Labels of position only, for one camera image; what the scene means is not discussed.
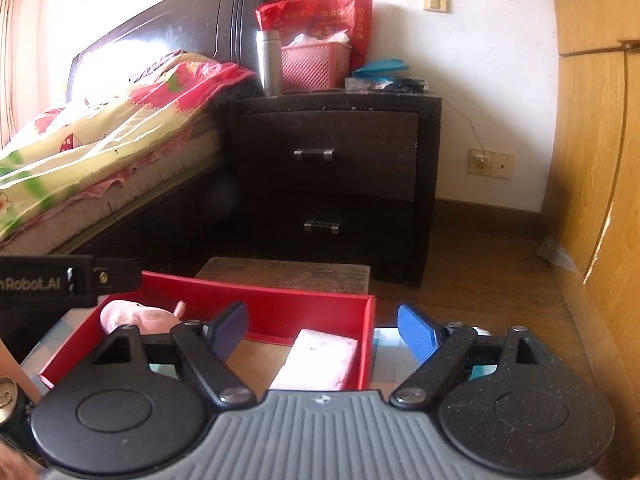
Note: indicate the beige light switch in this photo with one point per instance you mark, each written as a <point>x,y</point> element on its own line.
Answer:
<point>436,0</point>

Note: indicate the pink plastic basket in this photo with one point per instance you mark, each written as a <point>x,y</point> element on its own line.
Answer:
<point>315,67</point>

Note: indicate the red shopping bag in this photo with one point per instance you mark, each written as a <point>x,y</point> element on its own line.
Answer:
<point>320,15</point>

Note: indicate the dark wooden nightstand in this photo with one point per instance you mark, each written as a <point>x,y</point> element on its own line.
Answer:
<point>425,160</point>

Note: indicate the dark green drink can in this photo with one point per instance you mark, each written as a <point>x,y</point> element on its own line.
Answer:
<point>12,407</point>

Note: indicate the dark wooden bed frame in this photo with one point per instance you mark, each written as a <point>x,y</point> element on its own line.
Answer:
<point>165,220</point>

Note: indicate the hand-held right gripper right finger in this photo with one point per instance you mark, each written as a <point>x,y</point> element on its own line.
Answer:
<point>416,335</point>

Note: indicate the clear plastic wrap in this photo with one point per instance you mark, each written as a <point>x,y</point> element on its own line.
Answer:
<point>555,255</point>

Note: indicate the black small items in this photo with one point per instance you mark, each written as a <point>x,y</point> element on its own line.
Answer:
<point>410,85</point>

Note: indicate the teal paper packet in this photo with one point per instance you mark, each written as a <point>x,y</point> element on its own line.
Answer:
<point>382,66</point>

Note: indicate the mattress with pink frilled sheet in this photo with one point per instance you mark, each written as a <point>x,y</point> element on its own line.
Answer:
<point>100,205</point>

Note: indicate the steel thermos flask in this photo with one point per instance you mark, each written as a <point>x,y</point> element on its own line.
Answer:
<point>269,65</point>

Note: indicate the blue white checkered tablecloth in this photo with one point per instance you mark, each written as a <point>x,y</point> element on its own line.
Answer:
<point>387,372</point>

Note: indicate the beige curtain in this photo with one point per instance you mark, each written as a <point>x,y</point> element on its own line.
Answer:
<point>17,60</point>

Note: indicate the nightstand drawer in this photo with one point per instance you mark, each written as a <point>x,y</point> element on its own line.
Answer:
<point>370,230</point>
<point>350,130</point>

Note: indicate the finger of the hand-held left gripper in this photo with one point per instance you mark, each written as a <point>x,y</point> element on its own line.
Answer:
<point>117,276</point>

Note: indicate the red cardboard box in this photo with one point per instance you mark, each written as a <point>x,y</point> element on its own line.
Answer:
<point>300,310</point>

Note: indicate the dark wooden headboard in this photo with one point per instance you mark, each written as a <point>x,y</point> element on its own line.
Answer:
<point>200,10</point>

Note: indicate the light wooden wardrobe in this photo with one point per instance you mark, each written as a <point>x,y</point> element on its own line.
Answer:
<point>595,135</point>

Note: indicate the small wooden stool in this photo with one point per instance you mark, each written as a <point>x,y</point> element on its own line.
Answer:
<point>285,275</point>

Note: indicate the beige wall socket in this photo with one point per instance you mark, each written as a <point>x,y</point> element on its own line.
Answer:
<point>492,163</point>

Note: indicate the white plastic bag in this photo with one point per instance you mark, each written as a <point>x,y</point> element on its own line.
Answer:
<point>320,38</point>

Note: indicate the pink plush toy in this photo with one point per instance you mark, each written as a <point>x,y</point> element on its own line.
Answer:
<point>135,317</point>

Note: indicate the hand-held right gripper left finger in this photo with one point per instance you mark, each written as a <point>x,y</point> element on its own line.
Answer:
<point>231,327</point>

